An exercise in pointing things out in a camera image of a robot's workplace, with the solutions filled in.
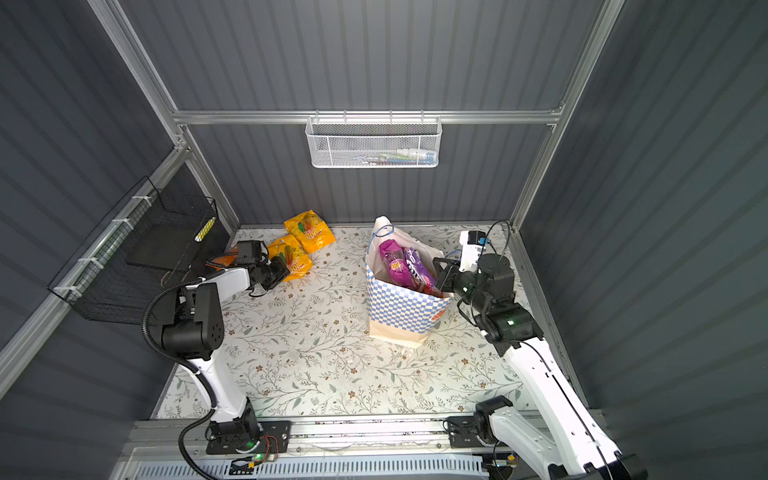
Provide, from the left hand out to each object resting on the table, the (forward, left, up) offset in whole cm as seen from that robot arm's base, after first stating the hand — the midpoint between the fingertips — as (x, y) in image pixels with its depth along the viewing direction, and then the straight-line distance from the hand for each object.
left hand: (288, 269), depth 101 cm
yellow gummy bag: (+5, -1, +1) cm, 6 cm away
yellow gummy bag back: (+19, -5, -1) cm, 20 cm away
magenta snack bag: (-8, -37, +12) cm, 39 cm away
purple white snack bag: (-13, -43, +12) cm, 47 cm away
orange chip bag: (-11, +11, +18) cm, 24 cm away
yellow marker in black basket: (-5, +17, +23) cm, 29 cm away
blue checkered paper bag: (-26, -37, +16) cm, 48 cm away
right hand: (-21, -45, +26) cm, 56 cm away
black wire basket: (-8, +30, +24) cm, 39 cm away
